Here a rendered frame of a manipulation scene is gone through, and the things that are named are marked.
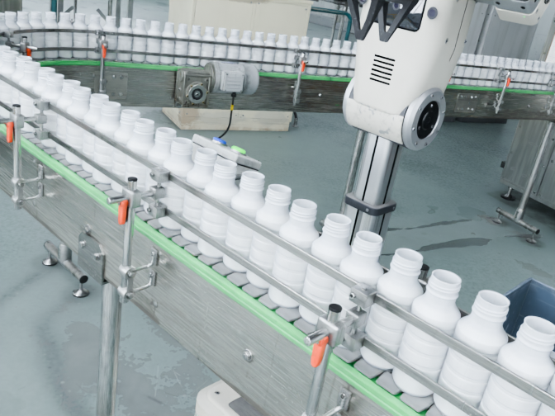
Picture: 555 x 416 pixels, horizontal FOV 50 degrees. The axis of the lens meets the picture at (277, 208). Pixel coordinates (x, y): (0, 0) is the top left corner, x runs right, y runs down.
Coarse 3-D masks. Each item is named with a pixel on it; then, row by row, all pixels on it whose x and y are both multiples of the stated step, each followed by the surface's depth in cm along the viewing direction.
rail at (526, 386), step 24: (72, 120) 124; (120, 144) 113; (96, 168) 121; (192, 192) 99; (168, 216) 106; (240, 216) 92; (216, 240) 98; (240, 264) 94; (312, 264) 83; (288, 288) 87; (408, 312) 73; (432, 336) 71; (480, 360) 67; (552, 360) 69; (432, 384) 72; (528, 384) 64; (552, 408) 62
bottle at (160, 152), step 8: (160, 128) 109; (168, 128) 110; (160, 136) 107; (168, 136) 107; (176, 136) 109; (160, 144) 108; (168, 144) 108; (152, 152) 109; (160, 152) 108; (168, 152) 108; (152, 160) 108; (160, 160) 108; (152, 184) 110; (144, 208) 113
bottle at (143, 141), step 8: (136, 120) 112; (144, 120) 113; (136, 128) 111; (144, 128) 110; (152, 128) 111; (136, 136) 111; (144, 136) 111; (152, 136) 112; (128, 144) 112; (136, 144) 111; (144, 144) 111; (152, 144) 112; (136, 152) 111; (144, 152) 111; (128, 160) 112; (128, 168) 113; (136, 168) 112; (144, 168) 112; (128, 176) 114; (136, 176) 113; (144, 176) 113; (144, 184) 114
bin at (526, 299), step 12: (516, 288) 121; (528, 288) 127; (540, 288) 125; (552, 288) 124; (516, 300) 124; (528, 300) 128; (540, 300) 126; (552, 300) 124; (516, 312) 128; (528, 312) 128; (540, 312) 126; (552, 312) 124; (504, 324) 125; (516, 324) 130; (516, 336) 131
